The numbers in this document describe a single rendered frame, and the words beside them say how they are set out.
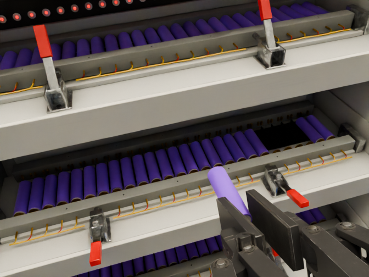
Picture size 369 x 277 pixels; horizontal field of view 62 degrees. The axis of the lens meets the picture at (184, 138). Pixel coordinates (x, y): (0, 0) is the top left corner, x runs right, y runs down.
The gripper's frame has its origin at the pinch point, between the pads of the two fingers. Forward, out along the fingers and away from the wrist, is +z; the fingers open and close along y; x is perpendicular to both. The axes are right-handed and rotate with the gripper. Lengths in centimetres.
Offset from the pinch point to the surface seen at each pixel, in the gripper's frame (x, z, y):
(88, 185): 1.9, 28.8, 15.3
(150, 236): 8.8, 20.9, 7.8
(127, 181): 2.5, 27.8, 9.4
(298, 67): -9.8, 17.0, -14.9
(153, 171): 2.1, 28.5, 5.2
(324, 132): 2.4, 28.4, -25.1
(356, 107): -1.1, 26.6, -30.3
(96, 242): 6.3, 18.1, 14.2
